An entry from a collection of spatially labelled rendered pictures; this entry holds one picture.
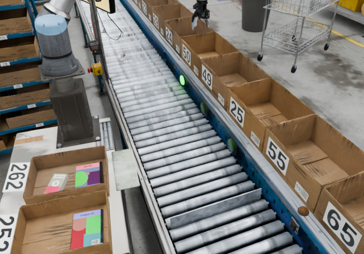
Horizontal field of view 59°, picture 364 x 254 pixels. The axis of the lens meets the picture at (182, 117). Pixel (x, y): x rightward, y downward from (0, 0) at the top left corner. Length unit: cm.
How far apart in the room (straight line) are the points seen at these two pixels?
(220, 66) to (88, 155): 106
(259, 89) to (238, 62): 40
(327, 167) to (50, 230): 131
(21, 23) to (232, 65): 154
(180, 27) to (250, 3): 255
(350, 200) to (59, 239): 126
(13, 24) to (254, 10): 364
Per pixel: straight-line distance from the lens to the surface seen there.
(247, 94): 195
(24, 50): 276
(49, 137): 215
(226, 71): 230
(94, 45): 240
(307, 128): 176
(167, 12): 327
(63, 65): 180
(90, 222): 159
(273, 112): 197
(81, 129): 200
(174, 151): 187
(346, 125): 359
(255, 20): 540
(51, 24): 175
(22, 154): 209
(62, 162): 189
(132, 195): 266
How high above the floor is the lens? 200
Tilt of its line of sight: 36 degrees down
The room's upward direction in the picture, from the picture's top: 2 degrees counter-clockwise
